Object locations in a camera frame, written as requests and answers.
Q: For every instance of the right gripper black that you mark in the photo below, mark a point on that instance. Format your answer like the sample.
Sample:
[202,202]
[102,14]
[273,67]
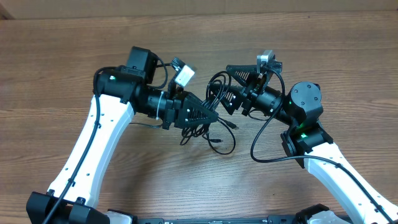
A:
[252,87]

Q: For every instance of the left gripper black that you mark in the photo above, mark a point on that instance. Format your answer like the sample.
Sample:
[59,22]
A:
[179,109]

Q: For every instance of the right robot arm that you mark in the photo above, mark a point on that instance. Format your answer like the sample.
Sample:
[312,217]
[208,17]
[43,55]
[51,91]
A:
[305,140]

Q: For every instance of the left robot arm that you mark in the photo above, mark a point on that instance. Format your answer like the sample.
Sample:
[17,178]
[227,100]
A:
[119,93]

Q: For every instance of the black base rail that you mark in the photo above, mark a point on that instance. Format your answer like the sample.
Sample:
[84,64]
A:
[271,219]

